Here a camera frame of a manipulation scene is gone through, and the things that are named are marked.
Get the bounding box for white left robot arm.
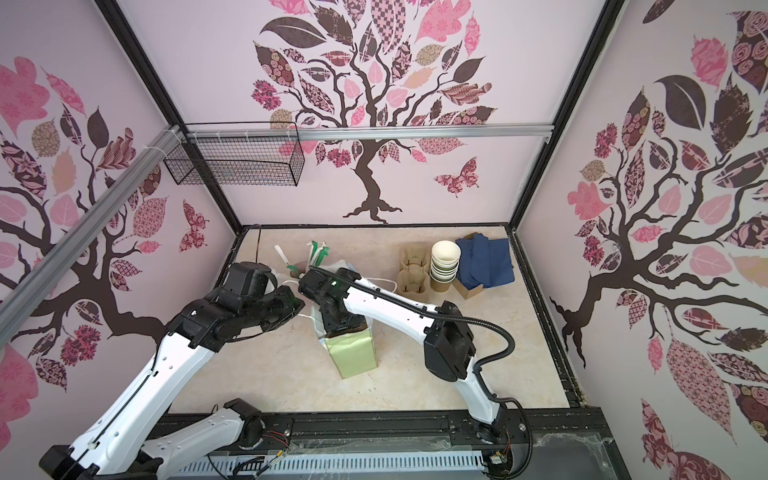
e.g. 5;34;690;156
39;262;305;479

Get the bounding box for brown cardboard napkin box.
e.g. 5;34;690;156
452;232;484;300

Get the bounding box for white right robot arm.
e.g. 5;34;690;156
299;267;515;430

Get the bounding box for green white paper bag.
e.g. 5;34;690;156
298;262;378;379

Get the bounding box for stack of paper cups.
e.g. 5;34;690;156
429;240;461;293

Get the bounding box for blue paper napkins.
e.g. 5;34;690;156
455;233;515;289

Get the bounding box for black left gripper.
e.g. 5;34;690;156
242;285;305;332

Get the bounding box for wrapped straws bundle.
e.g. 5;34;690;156
274;240;330;279

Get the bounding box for black wire basket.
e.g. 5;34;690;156
164;120;305;187

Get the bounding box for stack of pulp cup carriers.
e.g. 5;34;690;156
396;243;430;301

